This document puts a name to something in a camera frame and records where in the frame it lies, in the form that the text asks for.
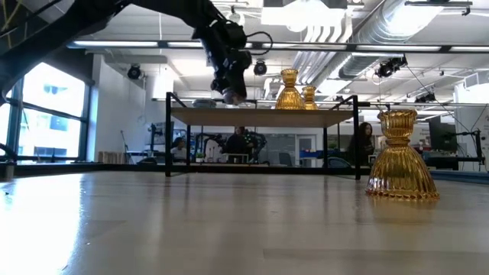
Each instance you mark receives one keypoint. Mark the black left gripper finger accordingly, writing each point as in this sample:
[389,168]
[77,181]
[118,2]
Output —
[241,86]
[219,86]

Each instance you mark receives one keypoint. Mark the purple patterned candle bowl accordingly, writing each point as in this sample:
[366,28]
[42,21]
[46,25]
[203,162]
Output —
[233,99]

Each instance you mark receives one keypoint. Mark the blue-grey round ball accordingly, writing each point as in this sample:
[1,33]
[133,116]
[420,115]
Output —
[204,104]

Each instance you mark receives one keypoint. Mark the amber glass candle stick holder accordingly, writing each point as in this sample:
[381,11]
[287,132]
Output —
[399,172]
[289,97]
[311,101]

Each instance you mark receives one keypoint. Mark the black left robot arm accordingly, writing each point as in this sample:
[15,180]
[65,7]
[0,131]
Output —
[57,30]

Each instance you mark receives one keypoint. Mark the black round ceiling lamp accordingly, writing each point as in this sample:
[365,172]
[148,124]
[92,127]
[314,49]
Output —
[134,72]
[260,68]

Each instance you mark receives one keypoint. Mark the wooden shelf riser black legs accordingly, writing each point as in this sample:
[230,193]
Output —
[260,116]

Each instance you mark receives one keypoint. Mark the person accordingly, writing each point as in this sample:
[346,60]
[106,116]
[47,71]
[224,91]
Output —
[238,145]
[179,151]
[363,145]

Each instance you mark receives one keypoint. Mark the black overhead light bar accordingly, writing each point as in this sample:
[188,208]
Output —
[351,47]

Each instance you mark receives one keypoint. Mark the black ceiling track device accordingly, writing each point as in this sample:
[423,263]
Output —
[387,68]

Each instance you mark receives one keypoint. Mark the dark background monitor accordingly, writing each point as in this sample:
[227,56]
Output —
[443,135]

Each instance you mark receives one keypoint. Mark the silver ceiling duct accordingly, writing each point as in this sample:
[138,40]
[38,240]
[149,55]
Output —
[382,30]

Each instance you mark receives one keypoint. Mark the black aluminium table frame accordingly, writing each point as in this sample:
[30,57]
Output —
[57,168]

